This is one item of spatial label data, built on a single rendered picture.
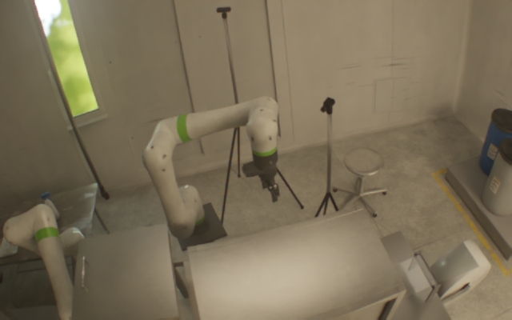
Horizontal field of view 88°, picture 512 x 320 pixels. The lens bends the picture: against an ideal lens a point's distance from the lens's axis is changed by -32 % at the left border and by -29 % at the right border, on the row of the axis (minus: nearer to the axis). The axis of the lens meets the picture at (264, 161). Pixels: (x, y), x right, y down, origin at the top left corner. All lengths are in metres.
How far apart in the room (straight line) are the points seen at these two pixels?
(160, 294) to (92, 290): 0.24
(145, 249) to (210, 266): 0.25
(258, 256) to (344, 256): 0.29
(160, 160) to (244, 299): 0.61
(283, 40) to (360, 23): 0.80
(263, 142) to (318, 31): 2.16
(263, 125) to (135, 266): 0.65
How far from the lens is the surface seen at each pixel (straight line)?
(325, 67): 3.48
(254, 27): 3.17
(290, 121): 3.63
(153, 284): 1.01
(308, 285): 1.14
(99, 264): 1.14
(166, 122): 1.51
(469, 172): 3.63
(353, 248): 1.23
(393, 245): 1.95
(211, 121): 1.42
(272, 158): 1.34
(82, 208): 2.76
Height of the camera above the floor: 2.33
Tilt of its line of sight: 39 degrees down
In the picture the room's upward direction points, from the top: 7 degrees counter-clockwise
